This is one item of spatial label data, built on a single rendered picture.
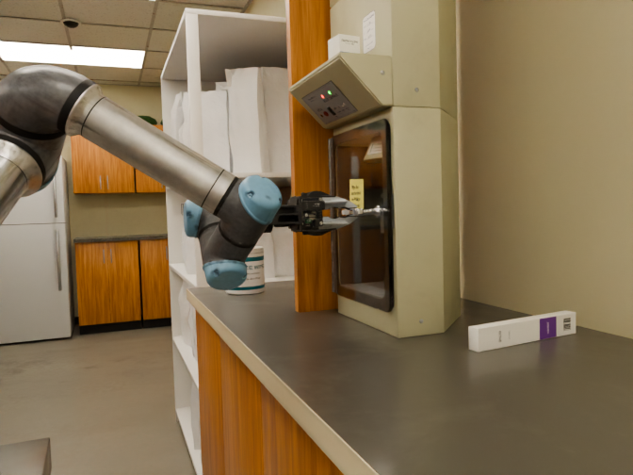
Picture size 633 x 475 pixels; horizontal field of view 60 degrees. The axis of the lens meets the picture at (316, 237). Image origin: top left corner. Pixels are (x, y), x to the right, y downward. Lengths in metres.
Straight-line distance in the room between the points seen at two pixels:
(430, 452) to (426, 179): 0.65
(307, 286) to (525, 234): 0.57
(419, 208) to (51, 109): 0.70
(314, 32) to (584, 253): 0.85
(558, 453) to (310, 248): 0.92
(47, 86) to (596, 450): 0.88
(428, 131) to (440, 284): 0.32
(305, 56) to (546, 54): 0.58
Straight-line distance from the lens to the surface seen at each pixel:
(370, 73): 1.13
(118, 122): 0.94
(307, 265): 1.45
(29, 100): 0.97
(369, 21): 1.27
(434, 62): 1.21
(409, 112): 1.16
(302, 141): 1.45
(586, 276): 1.35
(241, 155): 2.37
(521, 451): 0.68
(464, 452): 0.66
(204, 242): 1.02
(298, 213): 1.08
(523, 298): 1.50
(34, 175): 1.01
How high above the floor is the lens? 1.21
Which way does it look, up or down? 3 degrees down
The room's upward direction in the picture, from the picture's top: 2 degrees counter-clockwise
